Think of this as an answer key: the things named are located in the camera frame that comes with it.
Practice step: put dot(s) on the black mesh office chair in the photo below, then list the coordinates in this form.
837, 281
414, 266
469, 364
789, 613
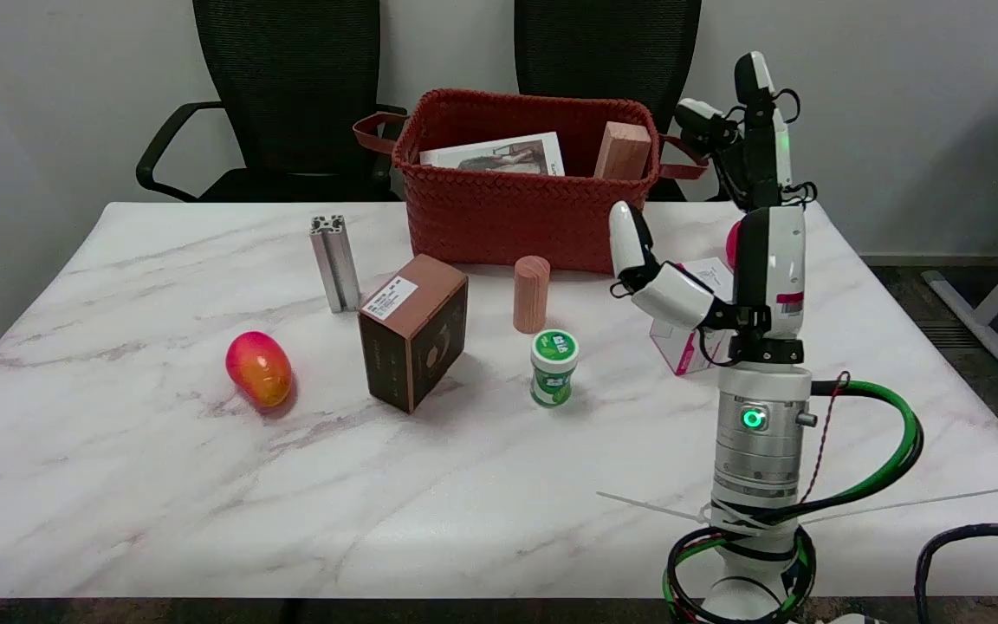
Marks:
607, 52
291, 95

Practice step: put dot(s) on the wooden cylinder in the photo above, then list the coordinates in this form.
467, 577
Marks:
531, 295

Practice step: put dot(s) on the green white plastic can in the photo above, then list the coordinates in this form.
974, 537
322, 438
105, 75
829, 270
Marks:
554, 368

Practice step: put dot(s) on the red yellow mango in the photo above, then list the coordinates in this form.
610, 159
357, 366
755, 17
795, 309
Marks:
258, 368

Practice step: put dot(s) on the white paper box pink edge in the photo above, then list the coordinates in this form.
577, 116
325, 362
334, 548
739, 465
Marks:
681, 354

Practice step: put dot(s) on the white zip tie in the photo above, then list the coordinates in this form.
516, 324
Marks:
915, 504

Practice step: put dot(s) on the red woven basket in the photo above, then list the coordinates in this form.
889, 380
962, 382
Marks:
508, 217

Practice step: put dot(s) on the white desk frame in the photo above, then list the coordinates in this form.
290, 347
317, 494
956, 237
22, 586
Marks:
997, 295

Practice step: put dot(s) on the brown cardboard box white label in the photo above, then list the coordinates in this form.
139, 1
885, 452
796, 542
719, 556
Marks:
412, 334

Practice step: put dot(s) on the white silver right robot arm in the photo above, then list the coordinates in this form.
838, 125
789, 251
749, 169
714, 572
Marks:
761, 451

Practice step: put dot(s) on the silver aluminium extrusion profile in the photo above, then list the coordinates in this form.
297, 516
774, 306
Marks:
336, 264

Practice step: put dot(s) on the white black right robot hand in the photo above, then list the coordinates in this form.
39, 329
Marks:
769, 260

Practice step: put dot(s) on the wooden rectangular block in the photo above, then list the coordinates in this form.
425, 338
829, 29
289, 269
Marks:
622, 152

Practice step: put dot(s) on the white printed booklet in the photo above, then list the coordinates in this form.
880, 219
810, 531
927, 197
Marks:
499, 156

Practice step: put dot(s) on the red persimmon fruit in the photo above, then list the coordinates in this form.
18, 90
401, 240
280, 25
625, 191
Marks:
732, 245

